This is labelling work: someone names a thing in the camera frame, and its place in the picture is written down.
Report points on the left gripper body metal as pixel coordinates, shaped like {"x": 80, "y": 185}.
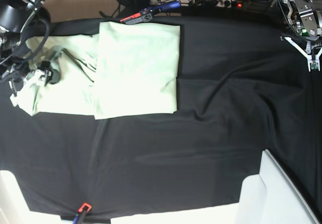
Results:
{"x": 305, "y": 45}

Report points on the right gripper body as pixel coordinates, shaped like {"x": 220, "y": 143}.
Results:
{"x": 17, "y": 71}

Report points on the light green T-shirt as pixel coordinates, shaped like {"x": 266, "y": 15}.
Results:
{"x": 123, "y": 70}

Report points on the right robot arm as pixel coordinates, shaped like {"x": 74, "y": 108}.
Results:
{"x": 17, "y": 16}

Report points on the black table cloth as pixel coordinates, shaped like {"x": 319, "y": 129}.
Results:
{"x": 241, "y": 90}

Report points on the white power strip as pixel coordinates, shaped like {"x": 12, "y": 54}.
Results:
{"x": 186, "y": 3}

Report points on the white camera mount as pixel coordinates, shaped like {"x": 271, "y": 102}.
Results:
{"x": 31, "y": 84}
{"x": 313, "y": 61}

